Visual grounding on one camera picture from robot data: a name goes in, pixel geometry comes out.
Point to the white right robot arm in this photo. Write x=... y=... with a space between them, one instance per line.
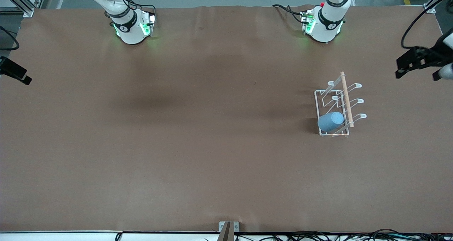
x=124 y=25

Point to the brown table cover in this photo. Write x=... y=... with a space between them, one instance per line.
x=177 y=145

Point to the blue plastic cup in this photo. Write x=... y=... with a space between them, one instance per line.
x=331 y=121

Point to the grey metal bracket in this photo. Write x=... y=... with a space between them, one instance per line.
x=236 y=227

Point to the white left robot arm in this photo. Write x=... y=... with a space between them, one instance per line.
x=329 y=21

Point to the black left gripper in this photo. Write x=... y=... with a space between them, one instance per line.
x=437 y=54

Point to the brown wooden bar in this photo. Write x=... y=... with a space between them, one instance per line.
x=226 y=234

